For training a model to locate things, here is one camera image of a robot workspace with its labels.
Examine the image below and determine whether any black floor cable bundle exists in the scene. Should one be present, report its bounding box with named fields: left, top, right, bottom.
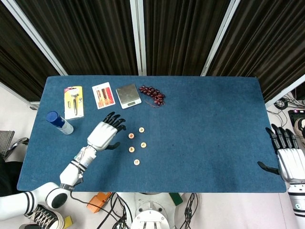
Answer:
left=100, top=192, right=134, bottom=229
left=180, top=192, right=202, bottom=229

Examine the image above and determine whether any dark red grape bunch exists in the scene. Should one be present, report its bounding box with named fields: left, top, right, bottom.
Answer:
left=139, top=84, right=166, bottom=108

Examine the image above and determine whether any grey mesh chair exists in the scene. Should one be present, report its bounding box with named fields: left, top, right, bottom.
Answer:
left=0, top=130, right=30, bottom=159

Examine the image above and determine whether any black cable tangle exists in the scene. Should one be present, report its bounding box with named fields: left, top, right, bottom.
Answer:
left=266, top=92, right=305, bottom=125

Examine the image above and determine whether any blue felt table cloth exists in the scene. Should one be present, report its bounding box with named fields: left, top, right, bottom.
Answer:
left=17, top=75, right=287, bottom=193

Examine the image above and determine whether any white red card package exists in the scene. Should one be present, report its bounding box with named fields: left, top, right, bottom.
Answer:
left=91, top=82, right=116, bottom=110

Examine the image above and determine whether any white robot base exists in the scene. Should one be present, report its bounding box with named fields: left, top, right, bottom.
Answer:
left=130, top=192, right=178, bottom=229

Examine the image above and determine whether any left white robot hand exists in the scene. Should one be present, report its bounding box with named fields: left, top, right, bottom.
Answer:
left=86, top=112, right=127, bottom=152

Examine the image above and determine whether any yellow razor blister pack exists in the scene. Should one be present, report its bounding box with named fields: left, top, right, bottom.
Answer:
left=63, top=86, right=85, bottom=120

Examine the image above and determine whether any white frame post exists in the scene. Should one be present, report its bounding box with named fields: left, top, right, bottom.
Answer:
left=0, top=81, right=40, bottom=110
left=2, top=0, right=69, bottom=76
left=201, top=0, right=241, bottom=77
left=130, top=0, right=147, bottom=76
left=264, top=73, right=305, bottom=108

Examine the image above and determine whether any black white laced sneaker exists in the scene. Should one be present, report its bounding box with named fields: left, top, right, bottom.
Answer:
left=23, top=203, right=65, bottom=229

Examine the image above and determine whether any green floor block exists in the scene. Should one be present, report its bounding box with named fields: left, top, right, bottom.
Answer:
left=169, top=192, right=183, bottom=206

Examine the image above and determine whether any black electronic box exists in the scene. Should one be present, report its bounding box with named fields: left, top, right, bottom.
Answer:
left=287, top=108, right=305, bottom=136

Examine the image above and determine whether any silver digital kitchen scale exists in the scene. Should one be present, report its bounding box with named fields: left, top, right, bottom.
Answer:
left=115, top=83, right=142, bottom=110

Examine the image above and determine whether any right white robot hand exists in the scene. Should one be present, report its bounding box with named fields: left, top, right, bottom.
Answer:
left=257, top=124, right=305, bottom=184

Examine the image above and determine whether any orange floor device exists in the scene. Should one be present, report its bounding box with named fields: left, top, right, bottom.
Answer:
left=86, top=192, right=112, bottom=214

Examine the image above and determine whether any dark pleated curtain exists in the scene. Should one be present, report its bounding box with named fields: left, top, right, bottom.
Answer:
left=14, top=0, right=139, bottom=76
left=142, top=0, right=231, bottom=77
left=0, top=0, right=60, bottom=102
left=207, top=0, right=305, bottom=103

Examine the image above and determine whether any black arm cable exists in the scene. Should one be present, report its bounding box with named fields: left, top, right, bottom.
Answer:
left=70, top=190, right=112, bottom=215

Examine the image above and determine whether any blue white spray can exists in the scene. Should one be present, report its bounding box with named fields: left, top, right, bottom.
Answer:
left=46, top=111, right=74, bottom=135

